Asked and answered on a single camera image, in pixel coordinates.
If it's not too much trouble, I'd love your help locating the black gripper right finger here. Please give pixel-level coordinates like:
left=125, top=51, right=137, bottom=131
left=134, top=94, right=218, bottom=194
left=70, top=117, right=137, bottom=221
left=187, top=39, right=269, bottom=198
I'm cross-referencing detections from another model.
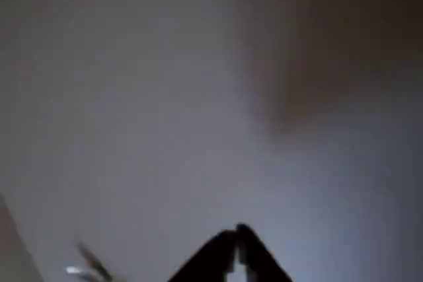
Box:
left=235, top=223, right=293, bottom=282

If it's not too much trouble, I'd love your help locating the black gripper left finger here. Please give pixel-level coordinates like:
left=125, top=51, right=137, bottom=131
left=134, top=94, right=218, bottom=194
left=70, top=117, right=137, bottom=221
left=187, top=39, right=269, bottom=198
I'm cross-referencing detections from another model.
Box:
left=167, top=229, right=237, bottom=282

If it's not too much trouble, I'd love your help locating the silver metal spoon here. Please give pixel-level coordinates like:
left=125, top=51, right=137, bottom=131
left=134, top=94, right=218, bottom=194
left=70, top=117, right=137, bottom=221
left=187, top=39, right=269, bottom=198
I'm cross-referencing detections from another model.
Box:
left=64, top=240, right=115, bottom=282

